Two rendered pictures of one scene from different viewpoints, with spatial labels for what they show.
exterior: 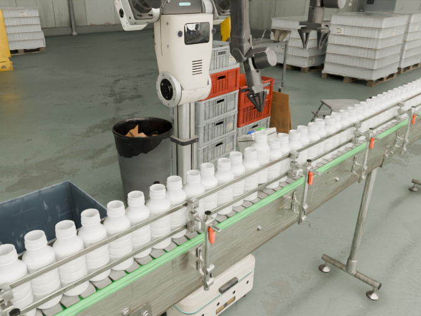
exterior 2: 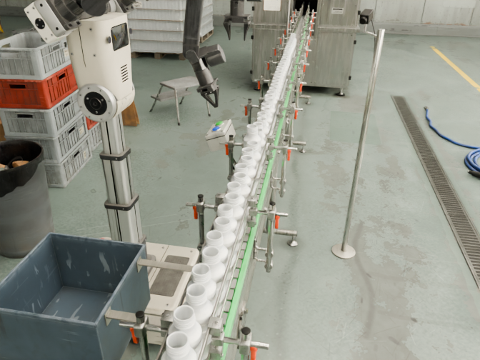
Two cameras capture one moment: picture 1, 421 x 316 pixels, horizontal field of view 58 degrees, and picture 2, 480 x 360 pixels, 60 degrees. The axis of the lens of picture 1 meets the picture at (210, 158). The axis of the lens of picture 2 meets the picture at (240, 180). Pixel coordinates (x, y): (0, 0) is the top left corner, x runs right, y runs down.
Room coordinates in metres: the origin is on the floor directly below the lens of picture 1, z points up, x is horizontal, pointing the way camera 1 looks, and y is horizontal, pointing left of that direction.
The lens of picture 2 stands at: (0.03, 0.65, 1.72)
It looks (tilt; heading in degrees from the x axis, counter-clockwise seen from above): 29 degrees down; 325
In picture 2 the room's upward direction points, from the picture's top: 1 degrees clockwise
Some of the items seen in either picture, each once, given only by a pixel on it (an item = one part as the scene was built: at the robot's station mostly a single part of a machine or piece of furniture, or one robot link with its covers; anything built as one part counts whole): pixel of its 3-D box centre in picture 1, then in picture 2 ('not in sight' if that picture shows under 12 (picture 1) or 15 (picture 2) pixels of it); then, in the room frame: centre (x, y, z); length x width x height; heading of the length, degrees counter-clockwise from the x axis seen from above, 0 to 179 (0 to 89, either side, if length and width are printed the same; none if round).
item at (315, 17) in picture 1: (315, 17); (237, 10); (1.53, -0.39, 1.51); 0.10 x 0.07 x 0.07; 45
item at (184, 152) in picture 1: (184, 172); (120, 189); (1.72, 0.13, 0.74); 0.11 x 0.11 x 0.40; 45
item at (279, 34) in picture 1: (279, 38); not in sight; (6.30, -1.06, 0.85); 0.36 x 0.12 x 0.27; 45
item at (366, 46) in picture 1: (364, 46); (164, 19); (7.50, -2.91, 0.59); 1.24 x 1.03 x 1.17; 137
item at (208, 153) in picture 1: (203, 144); (55, 158); (3.61, 0.07, 0.11); 0.61 x 0.41 x 0.22; 141
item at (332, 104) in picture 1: (337, 116); (178, 96); (4.32, -1.50, 0.21); 0.61 x 0.47 x 0.41; 8
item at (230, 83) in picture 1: (205, 79); (38, 82); (3.62, 0.07, 0.78); 0.61 x 0.41 x 0.22; 142
